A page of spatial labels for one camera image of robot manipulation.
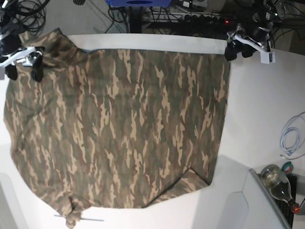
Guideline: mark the clear plastic bottle red cap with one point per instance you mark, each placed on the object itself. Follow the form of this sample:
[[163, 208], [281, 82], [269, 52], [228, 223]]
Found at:
[[278, 185]]

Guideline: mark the blue bin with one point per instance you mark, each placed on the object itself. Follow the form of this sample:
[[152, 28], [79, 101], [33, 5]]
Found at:
[[158, 3]]

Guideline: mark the camouflage t-shirt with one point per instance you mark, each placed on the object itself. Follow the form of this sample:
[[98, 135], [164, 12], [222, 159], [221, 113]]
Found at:
[[115, 128]]

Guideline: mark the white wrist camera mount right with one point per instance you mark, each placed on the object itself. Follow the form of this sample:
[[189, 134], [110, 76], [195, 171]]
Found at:
[[26, 57]]

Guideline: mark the green tape roll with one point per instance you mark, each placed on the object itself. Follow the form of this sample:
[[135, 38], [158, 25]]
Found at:
[[287, 167]]

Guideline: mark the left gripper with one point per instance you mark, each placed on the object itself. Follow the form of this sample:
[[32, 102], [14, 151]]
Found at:
[[257, 32]]

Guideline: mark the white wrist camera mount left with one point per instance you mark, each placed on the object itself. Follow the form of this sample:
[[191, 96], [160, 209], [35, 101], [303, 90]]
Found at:
[[238, 39]]

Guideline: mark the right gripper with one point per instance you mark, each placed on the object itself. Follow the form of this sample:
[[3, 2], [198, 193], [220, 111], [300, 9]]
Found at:
[[10, 42]]

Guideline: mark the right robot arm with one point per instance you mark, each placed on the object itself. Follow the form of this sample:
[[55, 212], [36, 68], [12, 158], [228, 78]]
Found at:
[[12, 11]]

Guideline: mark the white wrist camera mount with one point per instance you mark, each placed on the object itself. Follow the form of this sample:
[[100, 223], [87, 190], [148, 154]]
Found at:
[[238, 39], [26, 57]]

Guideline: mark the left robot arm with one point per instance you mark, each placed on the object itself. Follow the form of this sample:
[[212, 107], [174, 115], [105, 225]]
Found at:
[[262, 11]]

